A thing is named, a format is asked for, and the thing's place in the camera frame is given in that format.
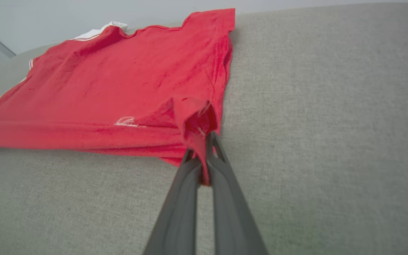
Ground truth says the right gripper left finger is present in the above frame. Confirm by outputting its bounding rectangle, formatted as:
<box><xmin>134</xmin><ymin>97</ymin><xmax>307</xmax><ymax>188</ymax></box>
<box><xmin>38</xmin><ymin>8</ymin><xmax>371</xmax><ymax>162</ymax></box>
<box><xmin>143</xmin><ymin>148</ymin><xmax>202</xmax><ymax>255</ymax></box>

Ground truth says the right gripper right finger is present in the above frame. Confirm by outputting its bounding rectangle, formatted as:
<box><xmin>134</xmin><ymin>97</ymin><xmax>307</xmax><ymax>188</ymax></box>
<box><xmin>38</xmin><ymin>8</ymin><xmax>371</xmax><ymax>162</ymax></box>
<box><xmin>205</xmin><ymin>130</ymin><xmax>269</xmax><ymax>255</ymax></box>

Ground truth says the red garment with white trim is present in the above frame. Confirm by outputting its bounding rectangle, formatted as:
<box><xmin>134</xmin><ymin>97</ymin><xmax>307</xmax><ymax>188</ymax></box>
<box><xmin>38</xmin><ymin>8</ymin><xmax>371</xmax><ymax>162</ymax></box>
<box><xmin>0</xmin><ymin>8</ymin><xmax>236</xmax><ymax>187</ymax></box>

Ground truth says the grey fabric sofa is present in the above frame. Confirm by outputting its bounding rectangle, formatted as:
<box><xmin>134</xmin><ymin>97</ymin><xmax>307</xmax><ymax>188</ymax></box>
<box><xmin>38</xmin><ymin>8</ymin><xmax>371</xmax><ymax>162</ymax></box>
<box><xmin>0</xmin><ymin>3</ymin><xmax>408</xmax><ymax>255</ymax></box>

